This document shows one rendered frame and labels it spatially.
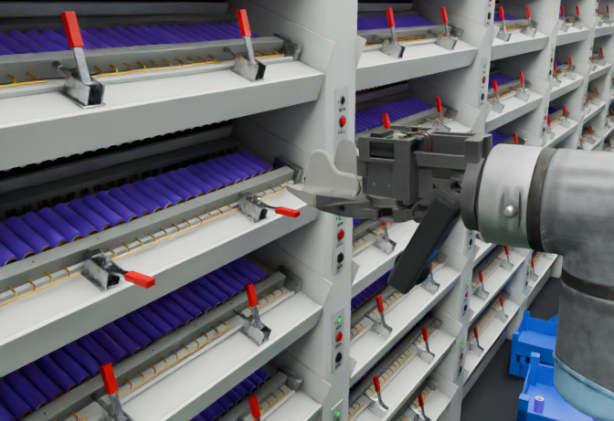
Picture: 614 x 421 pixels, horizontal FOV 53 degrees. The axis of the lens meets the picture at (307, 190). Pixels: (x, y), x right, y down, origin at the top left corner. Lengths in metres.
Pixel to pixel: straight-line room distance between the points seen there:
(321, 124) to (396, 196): 0.43
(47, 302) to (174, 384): 0.26
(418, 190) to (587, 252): 0.16
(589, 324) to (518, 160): 0.14
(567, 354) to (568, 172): 0.15
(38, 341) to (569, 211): 0.51
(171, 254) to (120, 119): 0.19
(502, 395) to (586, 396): 1.71
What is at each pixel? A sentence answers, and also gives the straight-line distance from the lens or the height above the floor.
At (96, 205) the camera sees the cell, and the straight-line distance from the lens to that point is 0.82.
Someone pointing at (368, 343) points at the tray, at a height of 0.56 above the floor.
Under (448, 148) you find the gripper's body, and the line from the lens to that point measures 0.59.
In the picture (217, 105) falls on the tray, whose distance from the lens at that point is 0.79.
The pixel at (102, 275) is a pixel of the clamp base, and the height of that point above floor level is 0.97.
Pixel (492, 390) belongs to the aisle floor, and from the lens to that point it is 2.30.
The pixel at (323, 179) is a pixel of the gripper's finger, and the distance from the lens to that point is 0.63.
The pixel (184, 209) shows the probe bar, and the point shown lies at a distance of 0.83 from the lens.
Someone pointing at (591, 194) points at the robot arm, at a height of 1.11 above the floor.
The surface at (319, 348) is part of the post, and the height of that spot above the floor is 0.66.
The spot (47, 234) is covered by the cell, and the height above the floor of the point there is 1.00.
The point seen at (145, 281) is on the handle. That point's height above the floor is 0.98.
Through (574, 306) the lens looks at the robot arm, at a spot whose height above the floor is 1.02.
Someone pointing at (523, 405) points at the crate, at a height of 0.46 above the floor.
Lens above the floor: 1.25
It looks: 17 degrees down
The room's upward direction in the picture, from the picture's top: straight up
